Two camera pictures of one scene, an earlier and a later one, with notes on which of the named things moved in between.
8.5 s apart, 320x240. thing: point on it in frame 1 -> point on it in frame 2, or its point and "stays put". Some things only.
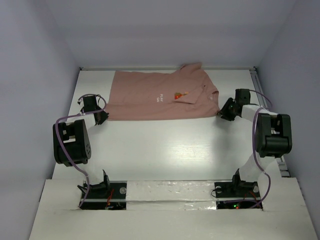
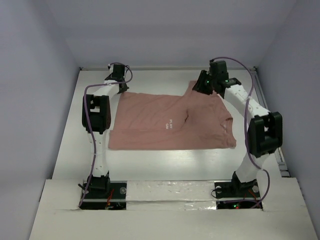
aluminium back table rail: [167, 68] stays put
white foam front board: [167, 210] stays put
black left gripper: [104, 117] -> [125, 88]
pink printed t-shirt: [187, 92] -> [195, 120]
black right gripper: [224, 111] -> [200, 86]
